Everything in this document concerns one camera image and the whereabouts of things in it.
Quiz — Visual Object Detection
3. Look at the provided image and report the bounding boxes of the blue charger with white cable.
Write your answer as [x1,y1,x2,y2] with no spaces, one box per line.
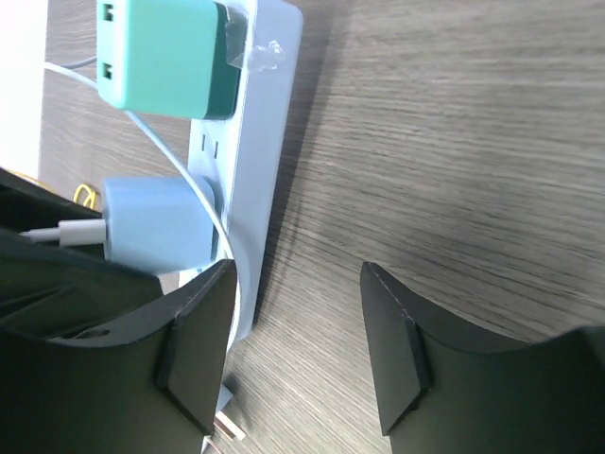
[21,54,245,346]

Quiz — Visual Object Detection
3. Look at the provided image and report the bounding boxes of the yellow charger with cable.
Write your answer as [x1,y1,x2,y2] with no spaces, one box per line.
[8,169,100,211]

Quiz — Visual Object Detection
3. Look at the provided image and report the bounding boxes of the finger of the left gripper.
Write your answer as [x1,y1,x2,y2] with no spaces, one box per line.
[1,171,163,338]

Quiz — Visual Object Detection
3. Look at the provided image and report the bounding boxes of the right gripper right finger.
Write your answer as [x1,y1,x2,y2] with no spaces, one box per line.
[360,262,604,453]

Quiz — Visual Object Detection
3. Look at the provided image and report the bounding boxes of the green plug adapter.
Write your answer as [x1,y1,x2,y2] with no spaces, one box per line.
[96,0,241,120]

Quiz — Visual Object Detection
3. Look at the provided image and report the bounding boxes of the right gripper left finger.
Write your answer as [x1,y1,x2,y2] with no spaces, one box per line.
[1,259,236,453]

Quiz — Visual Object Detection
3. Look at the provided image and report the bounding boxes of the blue power strip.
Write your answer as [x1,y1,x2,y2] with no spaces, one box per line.
[179,0,303,445]

